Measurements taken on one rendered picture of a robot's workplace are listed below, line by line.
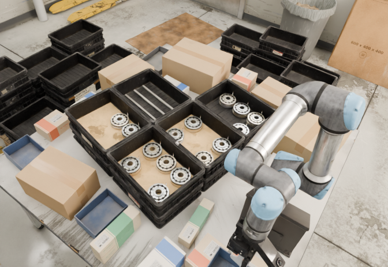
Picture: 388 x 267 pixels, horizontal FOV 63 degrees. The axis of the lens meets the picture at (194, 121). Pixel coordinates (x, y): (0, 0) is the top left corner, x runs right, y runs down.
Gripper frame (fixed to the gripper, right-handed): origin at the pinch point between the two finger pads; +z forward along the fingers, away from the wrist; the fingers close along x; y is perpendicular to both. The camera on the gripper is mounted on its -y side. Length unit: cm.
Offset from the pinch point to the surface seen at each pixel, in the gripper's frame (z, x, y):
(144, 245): 42, -1, 44
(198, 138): 22, -59, 57
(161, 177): 26, -27, 56
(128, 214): 29, -3, 55
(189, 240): 34.3, -12.9, 27.4
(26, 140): 38, -4, 137
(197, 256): 33.3, -8.9, 20.2
